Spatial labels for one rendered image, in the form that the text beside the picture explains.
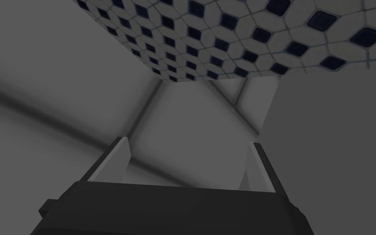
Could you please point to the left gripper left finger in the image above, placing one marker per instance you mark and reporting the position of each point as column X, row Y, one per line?
column 111, row 161

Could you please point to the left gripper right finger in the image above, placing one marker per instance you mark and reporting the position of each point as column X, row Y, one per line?
column 259, row 169

